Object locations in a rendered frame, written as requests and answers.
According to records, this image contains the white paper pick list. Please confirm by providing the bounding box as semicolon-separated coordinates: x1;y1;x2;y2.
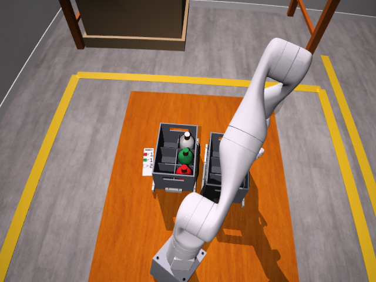
142;148;154;176

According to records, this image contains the red bottle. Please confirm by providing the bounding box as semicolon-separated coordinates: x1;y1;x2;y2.
176;164;192;180

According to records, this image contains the green bottle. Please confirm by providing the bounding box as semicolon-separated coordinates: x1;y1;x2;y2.
178;147;193;166

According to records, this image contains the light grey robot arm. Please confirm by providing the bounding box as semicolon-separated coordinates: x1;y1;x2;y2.
167;38;313;271

